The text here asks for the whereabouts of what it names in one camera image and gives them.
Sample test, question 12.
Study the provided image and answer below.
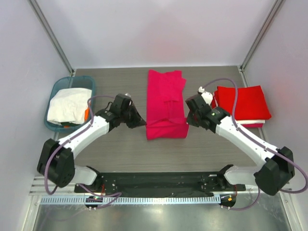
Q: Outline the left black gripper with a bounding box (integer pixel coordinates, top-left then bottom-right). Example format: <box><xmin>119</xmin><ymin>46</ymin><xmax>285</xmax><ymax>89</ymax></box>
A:
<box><xmin>120</xmin><ymin>103</ymin><xmax>147</xmax><ymax>129</ymax></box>

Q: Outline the pink t shirt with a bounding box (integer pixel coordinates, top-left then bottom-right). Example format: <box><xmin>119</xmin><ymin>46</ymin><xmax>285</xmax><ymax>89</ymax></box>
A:
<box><xmin>146</xmin><ymin>70</ymin><xmax>189</xmax><ymax>140</ymax></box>

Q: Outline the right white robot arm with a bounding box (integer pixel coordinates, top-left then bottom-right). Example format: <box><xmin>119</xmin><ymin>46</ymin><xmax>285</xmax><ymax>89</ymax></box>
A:
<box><xmin>185</xmin><ymin>94</ymin><xmax>295</xmax><ymax>196</ymax></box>

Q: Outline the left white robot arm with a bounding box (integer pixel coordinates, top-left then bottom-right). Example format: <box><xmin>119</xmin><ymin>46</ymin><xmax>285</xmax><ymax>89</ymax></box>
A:
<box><xmin>37</xmin><ymin>93</ymin><xmax>146</xmax><ymax>195</ymax></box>

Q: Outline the orange t shirt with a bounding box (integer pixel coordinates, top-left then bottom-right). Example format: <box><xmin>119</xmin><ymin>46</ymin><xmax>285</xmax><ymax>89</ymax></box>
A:
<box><xmin>61</xmin><ymin>104</ymin><xmax>90</xmax><ymax>127</ymax></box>

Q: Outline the teal plastic basket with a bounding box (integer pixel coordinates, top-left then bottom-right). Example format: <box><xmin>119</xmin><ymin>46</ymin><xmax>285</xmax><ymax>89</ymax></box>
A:
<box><xmin>44</xmin><ymin>76</ymin><xmax>96</xmax><ymax>133</ymax></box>

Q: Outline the red folded t shirt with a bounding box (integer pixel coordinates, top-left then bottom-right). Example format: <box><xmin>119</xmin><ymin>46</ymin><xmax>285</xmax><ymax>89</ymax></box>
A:
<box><xmin>211</xmin><ymin>86</ymin><xmax>271</xmax><ymax>120</ymax></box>

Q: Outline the white crumpled t shirt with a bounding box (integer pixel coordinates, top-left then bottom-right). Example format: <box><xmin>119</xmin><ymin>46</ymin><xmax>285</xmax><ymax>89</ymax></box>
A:
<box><xmin>47</xmin><ymin>88</ymin><xmax>92</xmax><ymax>125</ymax></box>

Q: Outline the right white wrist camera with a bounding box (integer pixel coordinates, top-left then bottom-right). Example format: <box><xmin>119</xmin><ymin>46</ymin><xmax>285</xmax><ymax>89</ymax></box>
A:
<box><xmin>198</xmin><ymin>86</ymin><xmax>213</xmax><ymax>105</ymax></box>

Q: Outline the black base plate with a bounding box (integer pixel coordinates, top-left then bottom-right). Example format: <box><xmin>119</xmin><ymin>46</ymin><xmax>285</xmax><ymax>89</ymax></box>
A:
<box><xmin>87</xmin><ymin>172</ymin><xmax>246</xmax><ymax>198</ymax></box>

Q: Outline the white slotted cable duct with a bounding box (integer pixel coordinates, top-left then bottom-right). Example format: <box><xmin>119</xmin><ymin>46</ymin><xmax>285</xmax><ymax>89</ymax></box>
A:
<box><xmin>40</xmin><ymin>194</ymin><xmax>221</xmax><ymax>205</ymax></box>

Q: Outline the aluminium rail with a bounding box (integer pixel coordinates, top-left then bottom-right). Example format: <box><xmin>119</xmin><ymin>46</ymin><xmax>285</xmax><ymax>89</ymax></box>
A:
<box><xmin>29</xmin><ymin>176</ymin><xmax>75</xmax><ymax>196</ymax></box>

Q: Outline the right aluminium frame post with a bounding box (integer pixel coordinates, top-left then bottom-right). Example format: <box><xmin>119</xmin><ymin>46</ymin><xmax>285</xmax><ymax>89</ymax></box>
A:
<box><xmin>240</xmin><ymin>0</ymin><xmax>285</xmax><ymax>72</ymax></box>

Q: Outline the aluminium frame post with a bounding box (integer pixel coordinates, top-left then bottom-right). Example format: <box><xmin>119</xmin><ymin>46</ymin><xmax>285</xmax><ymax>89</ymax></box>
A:
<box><xmin>240</xmin><ymin>0</ymin><xmax>285</xmax><ymax>72</ymax></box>
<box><xmin>27</xmin><ymin>0</ymin><xmax>74</xmax><ymax>76</ymax></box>

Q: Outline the left aluminium frame post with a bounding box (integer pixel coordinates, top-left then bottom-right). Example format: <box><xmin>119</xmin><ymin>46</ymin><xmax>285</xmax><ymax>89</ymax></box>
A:
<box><xmin>27</xmin><ymin>0</ymin><xmax>74</xmax><ymax>76</ymax></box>

